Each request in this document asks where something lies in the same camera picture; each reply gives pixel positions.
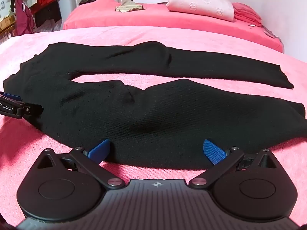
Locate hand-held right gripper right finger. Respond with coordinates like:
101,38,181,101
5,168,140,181
188,138,280,189

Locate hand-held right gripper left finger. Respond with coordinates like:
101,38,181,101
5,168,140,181
32,138,126,189

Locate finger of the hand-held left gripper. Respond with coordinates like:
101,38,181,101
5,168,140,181
0,96,44,121
0,92,22,101

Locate black pants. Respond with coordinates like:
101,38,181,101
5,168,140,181
3,41,307,170

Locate wooden shelf with boxes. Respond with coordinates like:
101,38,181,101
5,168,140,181
0,0,18,44

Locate black hanging garment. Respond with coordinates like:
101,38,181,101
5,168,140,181
34,0,63,28

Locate dark patterned cloth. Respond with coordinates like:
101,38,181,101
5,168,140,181
262,25,281,40

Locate coral pink bed blanket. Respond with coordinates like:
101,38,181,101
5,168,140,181
62,0,285,53

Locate folded red blanket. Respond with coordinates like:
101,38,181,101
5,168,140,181
231,2,263,26

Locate beige garment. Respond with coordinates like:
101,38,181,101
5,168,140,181
115,0,146,13

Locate pale pink embossed pillow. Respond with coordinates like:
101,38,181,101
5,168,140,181
165,0,234,22

